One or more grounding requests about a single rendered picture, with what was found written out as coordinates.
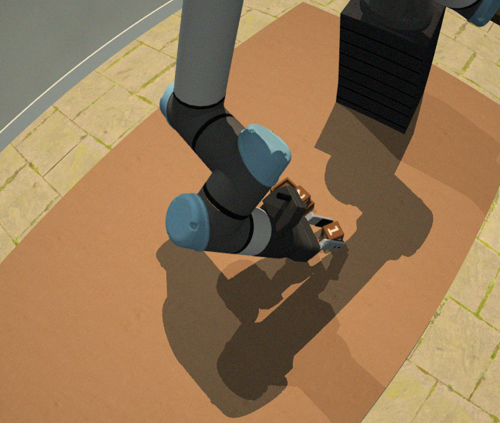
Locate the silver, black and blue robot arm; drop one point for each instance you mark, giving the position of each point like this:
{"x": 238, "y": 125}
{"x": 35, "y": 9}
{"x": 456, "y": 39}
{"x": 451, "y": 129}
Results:
{"x": 245, "y": 162}

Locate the brown wooden tray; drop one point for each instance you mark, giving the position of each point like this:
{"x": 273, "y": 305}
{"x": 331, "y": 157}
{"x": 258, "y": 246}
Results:
{"x": 287, "y": 181}

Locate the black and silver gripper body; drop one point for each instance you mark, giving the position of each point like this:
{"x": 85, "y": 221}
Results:
{"x": 280, "y": 229}

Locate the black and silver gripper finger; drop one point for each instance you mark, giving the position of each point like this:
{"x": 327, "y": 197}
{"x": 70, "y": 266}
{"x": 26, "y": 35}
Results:
{"x": 333, "y": 245}
{"x": 318, "y": 220}

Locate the brown calendar cube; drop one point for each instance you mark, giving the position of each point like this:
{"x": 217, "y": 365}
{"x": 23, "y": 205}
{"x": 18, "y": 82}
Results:
{"x": 305, "y": 196}
{"x": 332, "y": 231}

